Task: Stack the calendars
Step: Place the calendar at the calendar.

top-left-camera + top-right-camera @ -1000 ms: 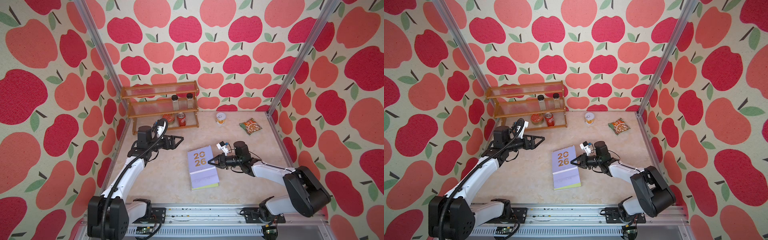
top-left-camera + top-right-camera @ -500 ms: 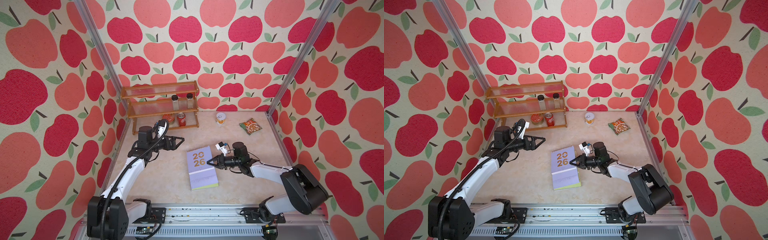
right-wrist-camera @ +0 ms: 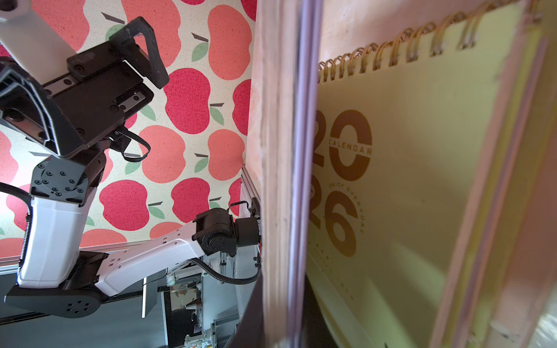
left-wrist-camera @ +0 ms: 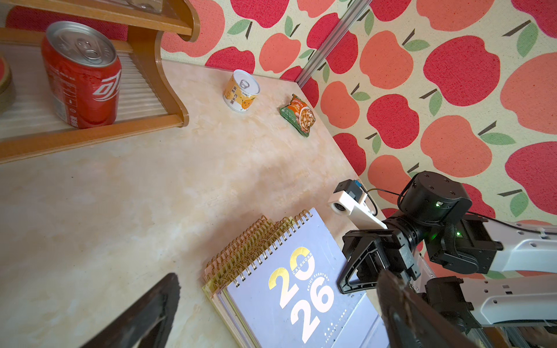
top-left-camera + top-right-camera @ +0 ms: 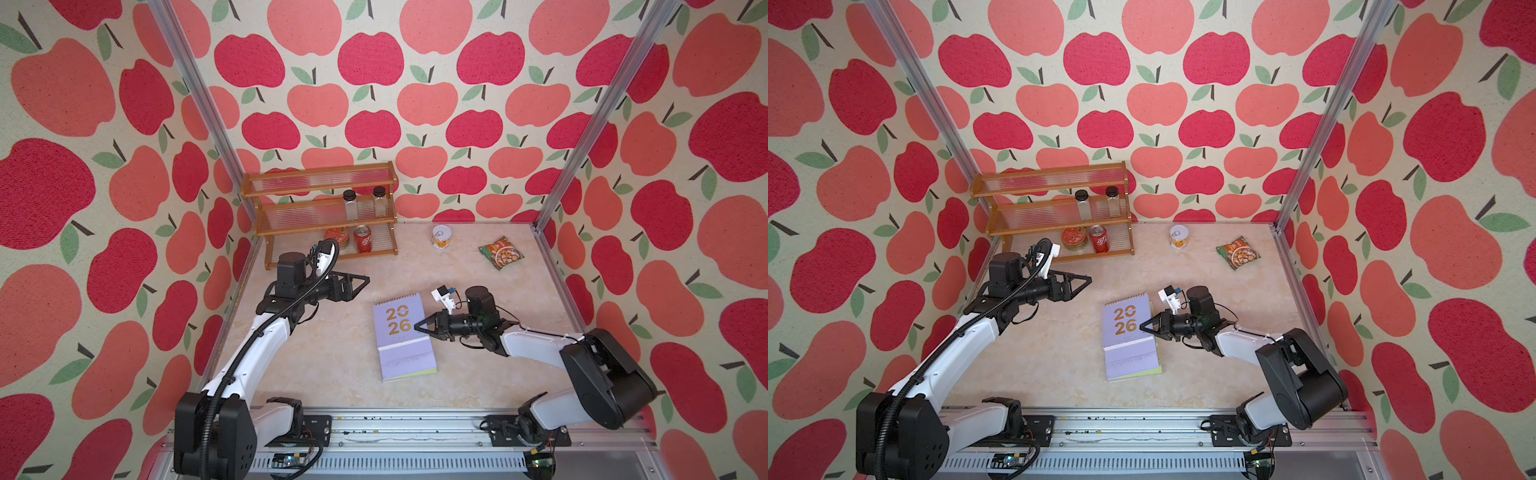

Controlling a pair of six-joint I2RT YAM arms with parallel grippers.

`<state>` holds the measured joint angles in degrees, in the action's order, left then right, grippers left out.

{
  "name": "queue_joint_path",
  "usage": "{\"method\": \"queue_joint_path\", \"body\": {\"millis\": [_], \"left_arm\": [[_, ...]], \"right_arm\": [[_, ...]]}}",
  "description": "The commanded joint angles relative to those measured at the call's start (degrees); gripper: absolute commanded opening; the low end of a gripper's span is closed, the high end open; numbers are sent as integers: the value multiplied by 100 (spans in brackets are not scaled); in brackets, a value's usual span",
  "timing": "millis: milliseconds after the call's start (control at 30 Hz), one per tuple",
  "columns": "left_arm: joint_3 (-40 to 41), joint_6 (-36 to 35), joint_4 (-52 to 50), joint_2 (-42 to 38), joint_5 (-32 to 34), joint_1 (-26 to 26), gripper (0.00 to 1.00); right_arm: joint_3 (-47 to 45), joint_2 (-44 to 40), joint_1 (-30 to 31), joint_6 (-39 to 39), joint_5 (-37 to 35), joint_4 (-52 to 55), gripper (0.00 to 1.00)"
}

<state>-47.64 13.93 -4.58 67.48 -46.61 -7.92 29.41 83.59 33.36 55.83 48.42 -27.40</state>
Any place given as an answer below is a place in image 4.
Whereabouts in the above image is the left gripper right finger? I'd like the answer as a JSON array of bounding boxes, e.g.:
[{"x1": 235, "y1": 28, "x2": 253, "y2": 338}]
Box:
[{"x1": 377, "y1": 271, "x2": 475, "y2": 348}]

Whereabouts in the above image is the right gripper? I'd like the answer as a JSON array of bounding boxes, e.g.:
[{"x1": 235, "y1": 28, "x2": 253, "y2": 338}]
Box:
[{"x1": 337, "y1": 171, "x2": 503, "y2": 294}]

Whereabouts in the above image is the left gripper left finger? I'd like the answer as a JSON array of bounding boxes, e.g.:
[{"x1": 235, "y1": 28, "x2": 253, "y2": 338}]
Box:
[{"x1": 84, "y1": 273, "x2": 181, "y2": 347}]

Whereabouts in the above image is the purple calendar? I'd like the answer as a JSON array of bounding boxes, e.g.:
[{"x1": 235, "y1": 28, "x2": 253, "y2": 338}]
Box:
[
  {"x1": 203, "y1": 222, "x2": 279, "y2": 297},
  {"x1": 228, "y1": 209, "x2": 390, "y2": 347}
]

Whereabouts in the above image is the green calendar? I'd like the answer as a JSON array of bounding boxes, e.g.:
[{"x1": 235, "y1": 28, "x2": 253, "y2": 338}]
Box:
[{"x1": 206, "y1": 217, "x2": 297, "y2": 347}]

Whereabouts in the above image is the pink calendar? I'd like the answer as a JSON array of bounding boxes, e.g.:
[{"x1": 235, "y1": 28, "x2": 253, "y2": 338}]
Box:
[{"x1": 202, "y1": 215, "x2": 274, "y2": 282}]

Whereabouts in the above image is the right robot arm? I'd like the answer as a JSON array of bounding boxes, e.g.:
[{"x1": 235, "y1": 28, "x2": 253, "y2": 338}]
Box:
[{"x1": 329, "y1": 171, "x2": 556, "y2": 331}]

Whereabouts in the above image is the green orange snack packet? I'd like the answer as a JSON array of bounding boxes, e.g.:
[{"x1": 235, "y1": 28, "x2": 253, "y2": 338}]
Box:
[{"x1": 279, "y1": 94, "x2": 316, "y2": 138}]

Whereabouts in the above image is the white yellow food can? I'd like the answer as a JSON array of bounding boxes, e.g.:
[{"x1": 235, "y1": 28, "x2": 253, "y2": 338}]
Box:
[{"x1": 223, "y1": 70, "x2": 261, "y2": 113}]

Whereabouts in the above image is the wooden tiered shelf rack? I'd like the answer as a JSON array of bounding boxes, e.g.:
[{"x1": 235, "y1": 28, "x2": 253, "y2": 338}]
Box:
[{"x1": 1, "y1": 1, "x2": 201, "y2": 163}]

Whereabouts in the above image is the flat red tin can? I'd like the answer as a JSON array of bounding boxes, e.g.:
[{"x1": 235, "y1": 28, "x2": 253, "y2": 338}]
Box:
[{"x1": 0, "y1": 55, "x2": 16, "y2": 114}]

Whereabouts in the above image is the red soda can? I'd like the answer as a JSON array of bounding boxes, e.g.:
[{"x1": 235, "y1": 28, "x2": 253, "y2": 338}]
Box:
[{"x1": 41, "y1": 21, "x2": 122, "y2": 129}]

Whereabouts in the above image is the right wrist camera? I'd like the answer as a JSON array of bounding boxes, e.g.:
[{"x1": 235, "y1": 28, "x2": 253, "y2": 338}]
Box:
[{"x1": 328, "y1": 179, "x2": 387, "y2": 230}]

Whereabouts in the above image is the right aluminium corner post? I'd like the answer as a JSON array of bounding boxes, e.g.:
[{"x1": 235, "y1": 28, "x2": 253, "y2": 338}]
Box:
[{"x1": 296, "y1": 1, "x2": 371, "y2": 87}]

